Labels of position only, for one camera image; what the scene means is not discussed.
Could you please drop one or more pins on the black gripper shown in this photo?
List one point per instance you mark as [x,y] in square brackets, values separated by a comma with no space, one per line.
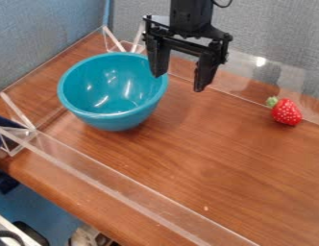
[187,31]

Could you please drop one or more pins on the red toy strawberry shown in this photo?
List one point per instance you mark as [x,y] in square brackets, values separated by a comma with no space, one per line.
[284,111]

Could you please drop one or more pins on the blue plastic bowl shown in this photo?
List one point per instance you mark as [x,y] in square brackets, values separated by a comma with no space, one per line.
[110,91]

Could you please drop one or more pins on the clear acrylic back barrier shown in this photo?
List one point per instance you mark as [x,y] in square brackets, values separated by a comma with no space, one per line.
[249,77]

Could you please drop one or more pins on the clear acrylic barrier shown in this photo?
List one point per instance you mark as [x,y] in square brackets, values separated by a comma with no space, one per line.
[249,77]
[29,101]
[106,199]

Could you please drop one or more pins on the clear acrylic left barrier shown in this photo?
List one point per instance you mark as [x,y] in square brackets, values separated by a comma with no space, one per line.
[29,101]

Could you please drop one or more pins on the clear acrylic front barrier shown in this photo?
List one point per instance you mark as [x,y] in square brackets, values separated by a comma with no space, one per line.
[106,199]

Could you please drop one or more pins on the dark blue clamp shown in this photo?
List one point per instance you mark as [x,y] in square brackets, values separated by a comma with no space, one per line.
[7,182]

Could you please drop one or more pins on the white crumpled object below table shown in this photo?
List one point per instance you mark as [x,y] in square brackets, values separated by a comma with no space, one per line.
[86,236]

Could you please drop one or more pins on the black and silver equipment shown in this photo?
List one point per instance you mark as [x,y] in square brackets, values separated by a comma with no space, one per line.
[19,235]

